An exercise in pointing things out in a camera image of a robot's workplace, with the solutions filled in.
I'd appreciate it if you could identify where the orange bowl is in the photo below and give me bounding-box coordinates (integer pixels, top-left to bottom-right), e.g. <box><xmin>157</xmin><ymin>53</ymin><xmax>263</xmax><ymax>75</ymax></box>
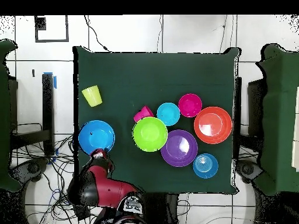
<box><xmin>193</xmin><ymin>106</ymin><xmax>234</xmax><ymax>145</ymax></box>

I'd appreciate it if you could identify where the translucent blue bowl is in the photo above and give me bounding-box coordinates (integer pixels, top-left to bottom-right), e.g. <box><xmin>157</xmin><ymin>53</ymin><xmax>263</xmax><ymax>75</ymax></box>
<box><xmin>193</xmin><ymin>153</ymin><xmax>220</xmax><ymax>180</ymax></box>

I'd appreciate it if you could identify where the blue tape strip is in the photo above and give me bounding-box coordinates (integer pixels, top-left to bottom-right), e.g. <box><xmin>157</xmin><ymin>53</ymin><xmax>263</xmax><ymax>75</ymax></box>
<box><xmin>43</xmin><ymin>71</ymin><xmax>58</xmax><ymax>90</ymax></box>

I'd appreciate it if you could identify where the yellow cup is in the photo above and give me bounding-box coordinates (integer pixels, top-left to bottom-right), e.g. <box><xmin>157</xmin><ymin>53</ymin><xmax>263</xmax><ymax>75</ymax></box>
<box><xmin>81</xmin><ymin>85</ymin><xmax>103</xmax><ymax>108</ymax></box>

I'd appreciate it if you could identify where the pink cup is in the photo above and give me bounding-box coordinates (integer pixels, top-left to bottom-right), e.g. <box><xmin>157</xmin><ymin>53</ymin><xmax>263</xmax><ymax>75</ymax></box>
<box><xmin>133</xmin><ymin>105</ymin><xmax>155</xmax><ymax>124</ymax></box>

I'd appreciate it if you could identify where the green bowl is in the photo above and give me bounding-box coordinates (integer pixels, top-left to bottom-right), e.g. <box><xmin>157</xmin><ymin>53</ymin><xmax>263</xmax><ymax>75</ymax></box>
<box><xmin>132</xmin><ymin>116</ymin><xmax>169</xmax><ymax>153</ymax></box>

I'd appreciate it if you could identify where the black square floor frame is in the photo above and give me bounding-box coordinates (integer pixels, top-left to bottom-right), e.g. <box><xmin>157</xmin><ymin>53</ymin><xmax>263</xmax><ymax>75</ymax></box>
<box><xmin>34</xmin><ymin>15</ymin><xmax>70</xmax><ymax>43</ymax></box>

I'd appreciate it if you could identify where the dark green table cloth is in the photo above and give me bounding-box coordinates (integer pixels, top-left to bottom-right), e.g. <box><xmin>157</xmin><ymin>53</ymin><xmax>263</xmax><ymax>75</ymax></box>
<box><xmin>73</xmin><ymin>45</ymin><xmax>241</xmax><ymax>195</ymax></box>

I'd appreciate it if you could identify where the thin black floor cable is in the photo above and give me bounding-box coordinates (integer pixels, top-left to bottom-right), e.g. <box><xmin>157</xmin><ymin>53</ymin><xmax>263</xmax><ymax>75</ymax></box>
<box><xmin>218</xmin><ymin>15</ymin><xmax>228</xmax><ymax>54</ymax></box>
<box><xmin>155</xmin><ymin>15</ymin><xmax>164</xmax><ymax>53</ymax></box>

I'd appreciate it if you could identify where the dark grey floor box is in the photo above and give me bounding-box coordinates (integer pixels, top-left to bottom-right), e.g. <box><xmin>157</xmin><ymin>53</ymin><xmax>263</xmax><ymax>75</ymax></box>
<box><xmin>72</xmin><ymin>204</ymin><xmax>91</xmax><ymax>221</ymax></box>

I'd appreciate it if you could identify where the small cyan bowl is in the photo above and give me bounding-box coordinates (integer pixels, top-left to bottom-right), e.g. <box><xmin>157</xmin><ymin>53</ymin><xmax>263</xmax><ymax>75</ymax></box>
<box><xmin>156</xmin><ymin>101</ymin><xmax>181</xmax><ymax>127</ymax></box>

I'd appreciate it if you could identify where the tangle of floor cables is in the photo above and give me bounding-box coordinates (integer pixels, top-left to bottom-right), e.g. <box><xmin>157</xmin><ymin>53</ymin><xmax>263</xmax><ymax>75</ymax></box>
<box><xmin>10</xmin><ymin>134</ymin><xmax>99</xmax><ymax>224</ymax></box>

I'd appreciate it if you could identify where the white sheet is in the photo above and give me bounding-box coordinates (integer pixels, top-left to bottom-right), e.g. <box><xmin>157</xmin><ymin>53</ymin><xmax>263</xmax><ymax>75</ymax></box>
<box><xmin>291</xmin><ymin>86</ymin><xmax>299</xmax><ymax>173</ymax></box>

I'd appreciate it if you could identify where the grey round floor base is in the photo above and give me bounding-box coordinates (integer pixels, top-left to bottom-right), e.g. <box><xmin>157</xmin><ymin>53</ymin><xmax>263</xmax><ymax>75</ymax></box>
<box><xmin>235</xmin><ymin>159</ymin><xmax>263</xmax><ymax>184</ymax></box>
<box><xmin>10</xmin><ymin>158</ymin><xmax>50</xmax><ymax>185</ymax></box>

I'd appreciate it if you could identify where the large blue bowl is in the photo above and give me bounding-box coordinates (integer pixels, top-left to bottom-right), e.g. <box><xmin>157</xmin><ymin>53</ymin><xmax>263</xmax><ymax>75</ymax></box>
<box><xmin>78</xmin><ymin>120</ymin><xmax>116</xmax><ymax>156</ymax></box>

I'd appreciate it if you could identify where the black metal frame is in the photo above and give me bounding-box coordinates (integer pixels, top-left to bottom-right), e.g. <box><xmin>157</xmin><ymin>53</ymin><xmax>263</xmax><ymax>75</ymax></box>
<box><xmin>9</xmin><ymin>73</ymin><xmax>55</xmax><ymax>156</ymax></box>
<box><xmin>232</xmin><ymin>76</ymin><xmax>243</xmax><ymax>160</ymax></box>

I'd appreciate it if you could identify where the green-covered side table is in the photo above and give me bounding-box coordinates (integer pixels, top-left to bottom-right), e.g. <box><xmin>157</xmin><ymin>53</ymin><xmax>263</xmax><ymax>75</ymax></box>
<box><xmin>0</xmin><ymin>39</ymin><xmax>23</xmax><ymax>192</ymax></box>
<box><xmin>253</xmin><ymin>43</ymin><xmax>299</xmax><ymax>197</ymax></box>

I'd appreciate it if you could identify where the purple bowl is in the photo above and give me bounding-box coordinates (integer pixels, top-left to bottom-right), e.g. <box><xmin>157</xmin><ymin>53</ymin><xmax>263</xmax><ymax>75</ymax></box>
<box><xmin>160</xmin><ymin>129</ymin><xmax>199</xmax><ymax>168</ymax></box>

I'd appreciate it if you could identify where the black floor cable with plug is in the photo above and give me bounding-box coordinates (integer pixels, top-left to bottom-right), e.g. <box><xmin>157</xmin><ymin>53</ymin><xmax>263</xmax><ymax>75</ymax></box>
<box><xmin>83</xmin><ymin>15</ymin><xmax>111</xmax><ymax>53</ymax></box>

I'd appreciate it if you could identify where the pink bowl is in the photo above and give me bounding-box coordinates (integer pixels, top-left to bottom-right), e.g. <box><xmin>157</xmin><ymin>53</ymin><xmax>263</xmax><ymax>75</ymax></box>
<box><xmin>178</xmin><ymin>93</ymin><xmax>203</xmax><ymax>118</ymax></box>

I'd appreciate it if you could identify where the black equipment box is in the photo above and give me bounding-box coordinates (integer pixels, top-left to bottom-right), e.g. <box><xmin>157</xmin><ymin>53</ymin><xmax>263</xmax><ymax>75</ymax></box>
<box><xmin>8</xmin><ymin>78</ymin><xmax>19</xmax><ymax>131</ymax></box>
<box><xmin>247</xmin><ymin>78</ymin><xmax>267</xmax><ymax>138</ymax></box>

